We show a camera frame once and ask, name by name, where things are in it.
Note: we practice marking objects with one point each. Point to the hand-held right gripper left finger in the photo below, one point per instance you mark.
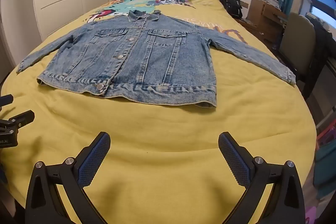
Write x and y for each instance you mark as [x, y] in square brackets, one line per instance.
[94, 161]

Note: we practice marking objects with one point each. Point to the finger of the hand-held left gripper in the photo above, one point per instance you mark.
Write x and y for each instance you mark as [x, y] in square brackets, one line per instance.
[6, 100]
[22, 118]

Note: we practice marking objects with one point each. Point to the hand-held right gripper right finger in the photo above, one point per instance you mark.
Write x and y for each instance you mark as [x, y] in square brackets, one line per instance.
[236, 161]

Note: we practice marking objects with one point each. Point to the blue denim jacket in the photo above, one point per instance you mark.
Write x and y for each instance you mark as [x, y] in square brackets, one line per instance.
[157, 61]

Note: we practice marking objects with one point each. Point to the yellow printed bedspread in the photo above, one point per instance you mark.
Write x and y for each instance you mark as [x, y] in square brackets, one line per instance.
[168, 132]

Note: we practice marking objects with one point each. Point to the teal cloth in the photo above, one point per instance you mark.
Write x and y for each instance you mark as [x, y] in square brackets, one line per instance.
[325, 174]

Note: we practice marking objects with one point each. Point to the pink plastic stool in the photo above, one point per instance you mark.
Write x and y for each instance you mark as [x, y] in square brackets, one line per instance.
[326, 138]

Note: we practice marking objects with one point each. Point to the grey chair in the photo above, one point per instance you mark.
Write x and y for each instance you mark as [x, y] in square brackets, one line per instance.
[296, 43]

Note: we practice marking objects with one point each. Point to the dark jacket on chair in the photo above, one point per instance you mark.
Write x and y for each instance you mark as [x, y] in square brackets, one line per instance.
[325, 50]

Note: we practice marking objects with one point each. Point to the wooden desk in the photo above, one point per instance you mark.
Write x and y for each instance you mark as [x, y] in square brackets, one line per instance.
[262, 19]

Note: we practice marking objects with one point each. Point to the black backpack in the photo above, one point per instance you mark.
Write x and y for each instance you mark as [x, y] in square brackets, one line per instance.
[231, 3]

